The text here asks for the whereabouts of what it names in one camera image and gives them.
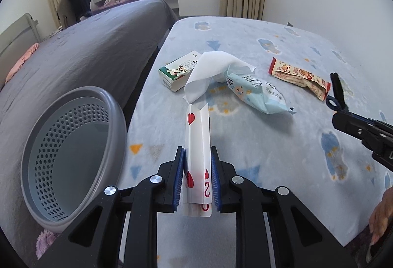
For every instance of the pink cloth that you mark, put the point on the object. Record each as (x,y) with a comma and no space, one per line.
(23,59)

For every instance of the white tissue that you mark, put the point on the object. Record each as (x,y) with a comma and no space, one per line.
(208,68)

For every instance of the light blue printed blanket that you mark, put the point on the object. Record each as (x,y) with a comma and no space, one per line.
(276,139)

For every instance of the green and white milk carton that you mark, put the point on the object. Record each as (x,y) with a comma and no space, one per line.
(178,71)

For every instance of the grey bed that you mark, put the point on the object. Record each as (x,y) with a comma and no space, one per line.
(92,46)

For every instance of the purple fuzzy cloth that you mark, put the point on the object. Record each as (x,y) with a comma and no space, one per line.
(46,245)

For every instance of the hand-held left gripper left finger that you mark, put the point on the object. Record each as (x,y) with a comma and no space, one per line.
(179,175)

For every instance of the red hearts playing card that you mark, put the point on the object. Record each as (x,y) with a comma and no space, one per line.
(198,145)

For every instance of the pink basin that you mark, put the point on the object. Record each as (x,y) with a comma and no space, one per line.
(101,8)

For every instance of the beige snack wrapper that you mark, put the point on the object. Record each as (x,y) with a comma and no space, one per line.
(294,72)

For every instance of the dark jacket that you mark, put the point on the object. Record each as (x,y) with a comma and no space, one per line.
(78,0)

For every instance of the person's right hand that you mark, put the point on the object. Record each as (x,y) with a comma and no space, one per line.
(382,215)

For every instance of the beige headboard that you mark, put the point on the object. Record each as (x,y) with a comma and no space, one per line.
(18,37)

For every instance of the light blue wipes packet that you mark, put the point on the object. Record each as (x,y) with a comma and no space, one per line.
(261,92)

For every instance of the wooden chair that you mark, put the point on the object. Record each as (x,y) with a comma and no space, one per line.
(66,11)

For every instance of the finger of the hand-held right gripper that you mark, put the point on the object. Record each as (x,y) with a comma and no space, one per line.
(385,124)
(353,129)

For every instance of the grey perforated plastic basket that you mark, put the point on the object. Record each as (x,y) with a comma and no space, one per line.
(73,157)

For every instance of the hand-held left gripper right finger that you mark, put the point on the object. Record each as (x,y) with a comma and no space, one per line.
(215,182)

